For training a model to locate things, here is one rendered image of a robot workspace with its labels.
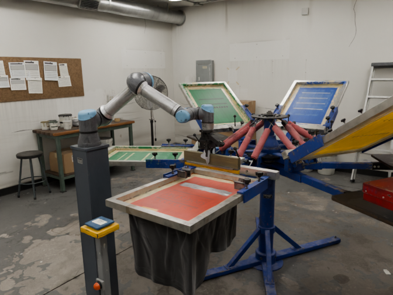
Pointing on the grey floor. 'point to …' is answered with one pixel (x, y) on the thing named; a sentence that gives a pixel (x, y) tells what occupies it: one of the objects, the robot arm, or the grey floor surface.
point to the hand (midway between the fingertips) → (210, 161)
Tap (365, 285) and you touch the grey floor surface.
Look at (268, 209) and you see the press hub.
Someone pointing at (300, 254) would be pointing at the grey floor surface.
